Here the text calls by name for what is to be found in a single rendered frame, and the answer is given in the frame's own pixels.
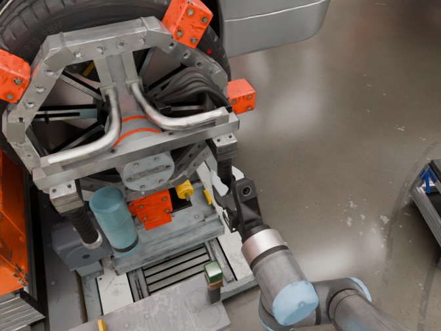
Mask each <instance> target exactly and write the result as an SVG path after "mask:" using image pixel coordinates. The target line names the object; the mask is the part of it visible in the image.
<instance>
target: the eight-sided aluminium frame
mask: <svg viewBox="0 0 441 331"><path fill-rule="evenodd" d="M119 42H120V43H121V44H118V43H119ZM98 46H101V48H99V49H97V47H98ZM150 47H158V48H160V49H161V50H162V51H164V52H166V53H167V54H169V55H171V56H172V57H173V58H175V59H177V60H178V61H179V62H181V63H183V64H184V65H186V66H187V67H197V68H199V69H201V70H203V71H204V72H205V73H206V74H207V75H208V76H209V77H210V78H211V79H212V80H213V82H214V83H215V85H218V86H219V88H220V89H221V91H222V92H223V93H224V95H225V96H226V98H227V88H228V75H227V73H226V72H225V71H224V70H223V69H222V67H221V66H220V64H219V63H218V62H216V61H215V60H214V59H213V58H212V57H209V56H208V55H206V54H205V53H204V52H202V51H201V50H199V49H198V48H197V47H196V48H195V49H192V48H190V47H188V46H186V45H185V44H183V43H181V42H179V41H176V40H174V39H172V33H171V32H170V31H169V29H168V28H167V26H166V25H165V23H164V22H162V21H160V20H158V19H157V18H156V17H155V16H149V17H146V18H144V17H140V18H139V19H135V20H128V21H124V22H118V23H114V24H107V25H103V26H97V27H93V28H86V29H82V30H76V31H72V32H65V33H63V32H60V33H58V34H54V35H48V36H47V38H46V40H45V41H44V43H43V44H42V45H40V50H39V52H38V53H37V55H36V57H35V58H34V60H33V62H32V64H31V66H30V72H31V81H30V84H29V85H28V87H27V88H26V90H25V92H24V94H23V95H22V97H21V99H20V100H19V102H18V104H13V103H11V102H10V103H9V105H6V110H5V111H4V113H3V115H2V132H3V134H4V135H5V136H6V138H7V142H8V143H10V144H11V145H12V147H13V148H14V150H15V151H16V153H17V154H18V156H19V157H20V159H21V160H22V161H23V163H24V165H25V166H26V167H27V169H28V171H29V172H30V173H31V170H33V169H37V168H39V167H41V163H40V158H42V157H44V156H47V155H46V154H45V151H44V150H43V148H42V147H41V145H40V144H39V141H38V140H37V138H36V136H35V135H34V133H33V131H32V129H31V128H30V123H31V122H32V120H33V118H34V117H35V115H36V113H37V112H38V110H39V109H40V107H41V105H42V104H43V102H44V101H45V99H46V98H47V95H48V94H49V93H50V91H51V89H52V88H53V86H54V84H55V83H56V81H57V79H58V78H59V76H60V75H61V73H62V71H63V70H64V68H65V67H66V66H67V65H71V64H76V63H80V62H85V61H89V60H93V58H97V57H100V56H105V57H107V56H114V55H119V54H121V52H125V51H137V50H141V49H147V48H150ZM211 153H212V152H211V150H210V148H209V147H208V145H207V143H206V142H205V140H204V141H200V142H197V143H193V144H190V145H189V147H188V148H187V149H186V150H185V151H184V152H183V153H182V154H181V155H180V157H179V158H178V159H177V160H176V161H175V162H174V165H175V168H174V172H173V174H172V176H171V177H170V178H169V179H168V180H167V181H166V182H165V183H163V184H162V185H161V186H159V187H157V188H154V189H152V190H145V191H139V190H132V189H129V188H128V187H126V186H125V185H124V184H123V181H122V182H119V183H109V182H106V181H101V180H98V179H93V178H90V177H81V178H79V181H80V185H81V191H82V195H83V200H86V201H89V200H90V198H91V196H92V195H93V194H94V193H95V192H96V191H97V190H99V189H100V188H103V187H116V188H118V189H120V190H121V191H122V193H123V197H124V200H125V202H126V203H127V202H129V201H132V200H137V199H139V198H143V197H145V196H149V195H151V194H155V193H157V192H161V191H163V190H167V189H169V188H173V187H175V188H176V187H177V186H179V185H182V184H183V183H184V182H185V181H187V180H189V177H190V176H191V174H193V172H195V170H197V168H198V167H199V166H200V165H201V164H202V163H203V162H204V161H205V160H206V159H207V157H208V156H209V155H210V154H211ZM31 174H32V173H31Z"/></svg>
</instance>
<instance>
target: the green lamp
mask: <svg viewBox="0 0 441 331"><path fill-rule="evenodd" d="M203 269H204V273H205V275H206V278H207V281H208V283H210V284H212V283H214V282H216V281H218V280H221V279H222V278H223V271H222V269H221V266H220V264H219V262H218V261H217V260H215V261H212V262H210V263H207V264H205V265H204V266H203Z"/></svg>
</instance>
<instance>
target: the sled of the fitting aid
mask: <svg viewBox="0 0 441 331"><path fill-rule="evenodd" d="M189 182H190V184H191V186H192V188H193V190H194V192H193V195H194V197H195V199H196V201H197V203H198V206H199V208H200V210H201V212H202V214H203V216H204V218H205V225H204V226H202V227H198V228H196V229H193V230H191V231H188V232H185V233H183V234H180V235H178V236H174V237H172V238H169V239H167V240H164V241H162V242H158V243H157V244H153V245H151V246H148V247H146V248H143V249H141V250H138V251H136V252H135V253H134V254H132V255H129V256H126V257H119V258H117V259H116V258H115V257H114V255H113V252H112V254H111V256H110V258H111V261H112V267H113V269H114V271H115V273H116V275H117V276H119V275H122V274H124V273H127V272H129V271H132V270H134V269H137V268H139V267H142V266H145V265H147V264H149V263H152V262H155V261H157V260H160V259H163V258H164V257H167V256H170V255H173V254H175V253H178V252H181V251H183V250H185V249H188V248H191V247H193V246H196V245H198V244H201V243H203V242H206V241H208V240H211V239H213V238H216V237H218V236H221V235H224V231H225V225H224V223H223V221H222V219H221V217H220V215H219V213H218V211H217V209H216V207H215V205H214V203H213V201H212V199H211V197H210V195H209V193H208V191H207V189H206V188H205V186H204V184H203V182H202V180H201V178H200V176H199V174H198V172H197V170H195V172H193V174H191V176H190V177H189Z"/></svg>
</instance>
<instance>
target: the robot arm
mask: <svg viewBox="0 0 441 331"><path fill-rule="evenodd" d="M232 178H233V179H234V180H235V181H233V182H232V183H231V185H230V186H231V189H232V194H231V193H229V194H228V187H227V186H226V185H224V184H222V182H221V178H219V177H218V176H217V173H216V171H214V170H213V169H211V171H210V181H211V186H212V189H213V195H214V199H215V202H216V203H217V205H218V206H220V207H222V209H223V210H226V212H227V214H228V218H227V216H226V214H225V213H224V211H223V212H222V217H223V219H224V221H225V223H226V224H227V226H228V228H229V230H230V232H231V233H233V232H236V231H238V232H239V234H240V236H241V242H242V244H243V245H242V247H241V252H242V254H243V256H244V258H245V260H246V262H247V264H248V265H249V268H250V269H251V271H252V273H253V275H254V277H255V279H256V281H257V283H258V285H259V287H260V289H261V296H260V299H259V302H258V312H259V317H260V320H261V322H262V324H263V325H264V326H265V327H266V328H267V329H268V330H269V331H291V330H292V329H293V328H299V327H305V326H316V325H323V324H332V325H334V327H336V329H338V331H409V330H408V329H406V328H405V327H403V326H402V325H401V324H400V323H399V322H397V321H396V320H394V319H393V318H392V317H390V316H389V315H388V314H386V313H385V312H384V311H383V310H381V309H380V308H379V307H378V306H376V305H375V304H374V303H372V302H371V297H370V294H369V292H368V289H367V288H366V287H365V286H364V284H363V282H362V281H360V280H359V279H357V278H349V277H343V278H340V279H333V280H322V281H316V282H309V281H308V279H307V277H306V276H305V274H304V273H303V271H302V270H301V268H300V267H299V264H298V263H297V262H296V260H295V258H294V257H293V255H292V253H291V252H290V251H289V249H288V247H287V242H284V241H283V239H282V238H281V236H280V234H279V233H278V231H277V230H275V229H271V228H270V226H269V225H263V219H262V215H261V210H260V206H259V200H258V194H257V191H256V188H255V184H254V181H253V180H252V179H250V178H248V177H247V176H246V175H245V174H243V173H242V172H241V171H240V170H238V169H236V168H235V167H233V166H232ZM227 194H228V196H227ZM226 196H227V197H226ZM225 218H226V219H225ZM228 219H229V220H228ZM226 220H227V221H226ZM227 222H228V223H227ZM228 224H229V225H228ZM233 229H235V230H233Z"/></svg>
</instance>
